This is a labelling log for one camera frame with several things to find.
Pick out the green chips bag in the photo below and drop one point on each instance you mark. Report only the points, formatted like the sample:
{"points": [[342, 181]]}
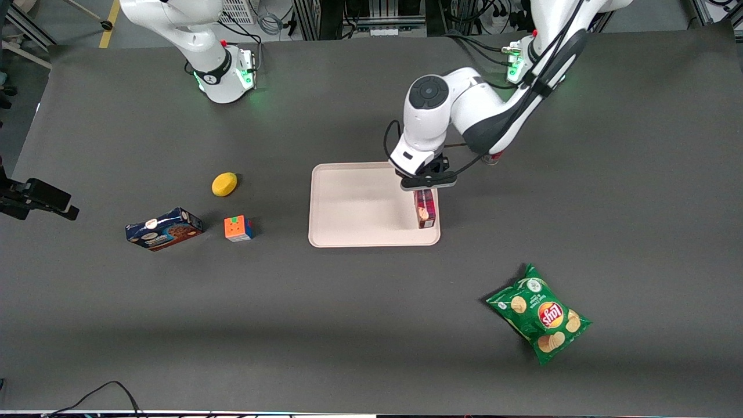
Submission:
{"points": [[540, 316]]}

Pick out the aluminium frame post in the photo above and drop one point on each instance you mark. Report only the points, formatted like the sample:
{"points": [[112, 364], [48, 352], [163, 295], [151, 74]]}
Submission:
{"points": [[306, 17]]}

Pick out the white plastic tray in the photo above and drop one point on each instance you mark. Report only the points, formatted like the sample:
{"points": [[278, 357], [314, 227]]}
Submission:
{"points": [[360, 209]]}

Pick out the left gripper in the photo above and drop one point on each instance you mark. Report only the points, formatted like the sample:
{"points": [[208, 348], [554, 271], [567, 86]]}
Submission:
{"points": [[436, 166]]}

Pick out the blue cookie box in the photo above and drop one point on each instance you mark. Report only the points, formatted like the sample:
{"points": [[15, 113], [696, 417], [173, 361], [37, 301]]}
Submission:
{"points": [[165, 230]]}

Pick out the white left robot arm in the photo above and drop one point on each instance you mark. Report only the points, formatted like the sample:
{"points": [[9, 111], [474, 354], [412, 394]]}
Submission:
{"points": [[487, 116]]}

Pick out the colourful puzzle cube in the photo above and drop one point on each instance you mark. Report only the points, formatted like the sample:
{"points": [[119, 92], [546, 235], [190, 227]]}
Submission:
{"points": [[237, 228]]}

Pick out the yellow lemon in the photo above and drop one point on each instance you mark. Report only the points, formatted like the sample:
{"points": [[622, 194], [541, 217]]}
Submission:
{"points": [[224, 184]]}

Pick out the white perforated box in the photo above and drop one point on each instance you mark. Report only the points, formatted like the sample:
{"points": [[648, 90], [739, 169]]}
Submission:
{"points": [[238, 10]]}

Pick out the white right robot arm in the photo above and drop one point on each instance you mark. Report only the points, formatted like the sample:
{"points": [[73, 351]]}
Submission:
{"points": [[215, 69]]}

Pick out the white power strip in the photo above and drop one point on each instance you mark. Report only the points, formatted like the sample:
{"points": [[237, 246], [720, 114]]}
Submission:
{"points": [[385, 31]]}

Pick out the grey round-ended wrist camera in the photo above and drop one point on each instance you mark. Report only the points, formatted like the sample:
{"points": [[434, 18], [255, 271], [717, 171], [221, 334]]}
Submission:
{"points": [[429, 182]]}

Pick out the red cookie box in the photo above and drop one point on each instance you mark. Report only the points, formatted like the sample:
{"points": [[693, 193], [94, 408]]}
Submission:
{"points": [[425, 212]]}

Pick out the red drink bottle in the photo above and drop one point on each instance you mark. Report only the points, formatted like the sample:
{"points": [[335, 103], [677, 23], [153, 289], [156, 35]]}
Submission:
{"points": [[495, 157]]}

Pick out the black stand leg with caster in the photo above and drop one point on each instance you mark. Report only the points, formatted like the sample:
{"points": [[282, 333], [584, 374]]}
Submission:
{"points": [[106, 25]]}

